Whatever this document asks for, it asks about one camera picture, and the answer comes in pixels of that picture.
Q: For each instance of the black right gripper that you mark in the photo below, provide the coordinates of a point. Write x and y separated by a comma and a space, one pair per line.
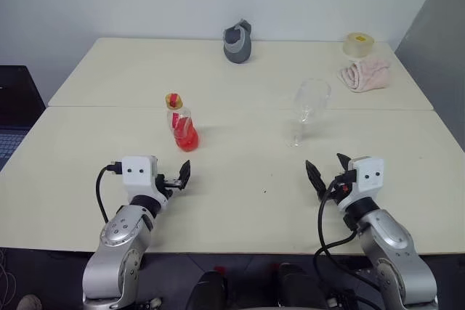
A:
343, 184

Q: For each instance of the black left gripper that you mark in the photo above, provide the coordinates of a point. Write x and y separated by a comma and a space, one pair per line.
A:
170, 183

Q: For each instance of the bottle with red liquid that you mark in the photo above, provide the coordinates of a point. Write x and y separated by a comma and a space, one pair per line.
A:
187, 139

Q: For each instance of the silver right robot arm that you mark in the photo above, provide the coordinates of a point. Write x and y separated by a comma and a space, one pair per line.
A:
392, 241

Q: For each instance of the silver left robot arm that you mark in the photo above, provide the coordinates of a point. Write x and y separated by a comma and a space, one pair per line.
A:
116, 237

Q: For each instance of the clear wine glass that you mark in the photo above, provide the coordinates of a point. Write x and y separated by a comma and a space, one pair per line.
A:
312, 96

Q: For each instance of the pink rolled towel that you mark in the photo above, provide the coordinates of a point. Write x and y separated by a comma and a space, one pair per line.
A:
367, 74

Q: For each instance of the dark rounded shape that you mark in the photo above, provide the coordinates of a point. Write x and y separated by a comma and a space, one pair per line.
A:
207, 292

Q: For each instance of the yellowish tape roll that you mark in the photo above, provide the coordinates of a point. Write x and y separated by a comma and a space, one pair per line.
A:
357, 46

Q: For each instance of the grey fabric cap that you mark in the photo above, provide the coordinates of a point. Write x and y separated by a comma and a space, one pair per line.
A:
238, 52

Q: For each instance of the grey shoe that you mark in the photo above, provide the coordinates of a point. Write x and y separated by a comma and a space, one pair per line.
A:
29, 302

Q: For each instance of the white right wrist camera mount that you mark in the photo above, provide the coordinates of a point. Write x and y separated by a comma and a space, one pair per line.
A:
370, 175

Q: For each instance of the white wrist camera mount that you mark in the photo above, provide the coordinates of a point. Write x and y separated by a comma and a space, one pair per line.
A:
138, 175
370, 175

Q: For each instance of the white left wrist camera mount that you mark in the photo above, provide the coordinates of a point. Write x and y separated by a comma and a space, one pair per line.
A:
138, 175

